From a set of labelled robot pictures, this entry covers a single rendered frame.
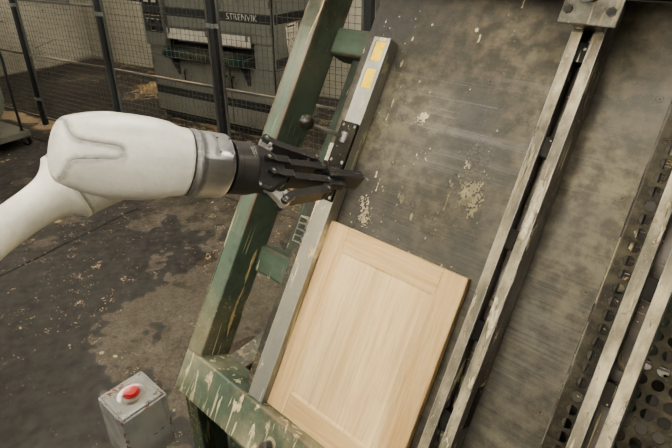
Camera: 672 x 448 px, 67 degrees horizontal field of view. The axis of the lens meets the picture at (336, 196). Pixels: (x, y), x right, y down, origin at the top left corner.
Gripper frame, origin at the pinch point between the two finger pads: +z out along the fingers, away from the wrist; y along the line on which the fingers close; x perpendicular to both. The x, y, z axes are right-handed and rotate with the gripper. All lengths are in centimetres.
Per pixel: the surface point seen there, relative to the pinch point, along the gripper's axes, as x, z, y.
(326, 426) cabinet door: 56, 22, -27
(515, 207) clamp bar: -5.5, 34.7, -7.4
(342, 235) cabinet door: 32.7, 25.8, 10.3
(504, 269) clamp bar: 3.9, 36.2, -15.4
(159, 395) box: 80, -7, -7
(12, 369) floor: 245, -22, 64
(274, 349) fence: 60, 16, -6
